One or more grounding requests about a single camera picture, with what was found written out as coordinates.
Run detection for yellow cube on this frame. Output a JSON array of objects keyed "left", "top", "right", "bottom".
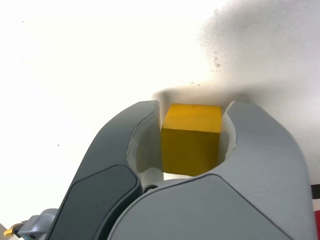
[{"left": 161, "top": 103, "right": 223, "bottom": 178}]

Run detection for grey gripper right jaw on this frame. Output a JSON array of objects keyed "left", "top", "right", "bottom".
[{"left": 107, "top": 100, "right": 315, "bottom": 240}]

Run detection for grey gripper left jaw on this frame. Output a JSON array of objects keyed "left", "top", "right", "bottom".
[{"left": 44, "top": 99, "right": 166, "bottom": 240}]

